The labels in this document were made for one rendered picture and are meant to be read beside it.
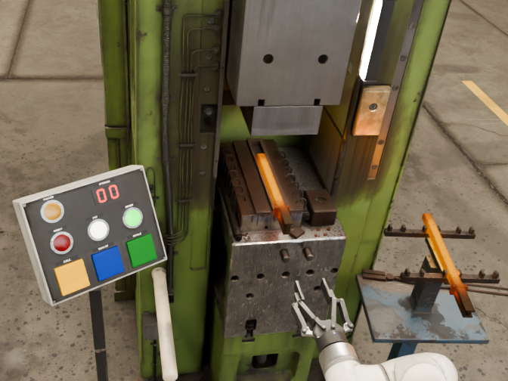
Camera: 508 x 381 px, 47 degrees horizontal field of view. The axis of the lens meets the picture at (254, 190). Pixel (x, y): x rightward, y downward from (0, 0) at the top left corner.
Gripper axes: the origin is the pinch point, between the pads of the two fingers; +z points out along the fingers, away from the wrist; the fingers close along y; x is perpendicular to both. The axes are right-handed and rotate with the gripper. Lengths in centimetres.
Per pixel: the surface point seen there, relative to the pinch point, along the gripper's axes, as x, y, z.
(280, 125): 30.9, -4.2, 34.9
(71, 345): -99, -73, 71
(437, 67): -100, 238, 348
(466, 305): -7.1, 46.7, -4.2
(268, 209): -0.6, -3.6, 36.3
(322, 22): 61, 3, 35
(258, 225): -6.1, -6.8, 35.0
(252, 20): 61, -15, 35
